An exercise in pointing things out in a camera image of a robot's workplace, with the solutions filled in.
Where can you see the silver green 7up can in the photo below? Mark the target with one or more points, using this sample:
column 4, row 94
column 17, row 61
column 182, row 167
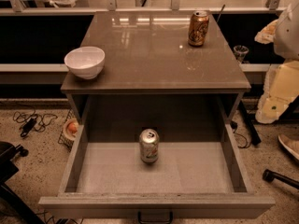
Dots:
column 148, row 142

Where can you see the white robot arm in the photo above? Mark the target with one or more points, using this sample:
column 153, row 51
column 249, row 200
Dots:
column 281, row 85

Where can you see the grey cabinet counter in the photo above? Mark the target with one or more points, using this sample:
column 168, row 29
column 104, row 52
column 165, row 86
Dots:
column 148, row 52

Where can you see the open grey top drawer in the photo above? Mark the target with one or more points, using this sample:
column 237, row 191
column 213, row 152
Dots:
column 199, row 172

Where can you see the gold soda can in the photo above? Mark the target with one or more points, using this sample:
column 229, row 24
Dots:
column 198, row 28

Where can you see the white ceramic bowl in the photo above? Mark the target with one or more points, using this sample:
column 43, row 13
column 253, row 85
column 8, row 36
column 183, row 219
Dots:
column 85, row 62

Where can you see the orange fruit on plate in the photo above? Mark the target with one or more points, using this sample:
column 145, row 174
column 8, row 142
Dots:
column 70, row 129

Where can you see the clear glass cup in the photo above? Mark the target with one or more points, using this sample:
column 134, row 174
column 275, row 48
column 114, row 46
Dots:
column 240, row 52

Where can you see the black chair leg caster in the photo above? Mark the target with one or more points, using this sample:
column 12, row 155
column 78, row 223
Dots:
column 270, row 176

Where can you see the black wire basket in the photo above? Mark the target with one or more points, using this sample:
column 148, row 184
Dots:
column 62, row 139

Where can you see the black drawer handle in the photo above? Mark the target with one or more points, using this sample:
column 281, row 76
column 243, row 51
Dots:
column 154, row 218

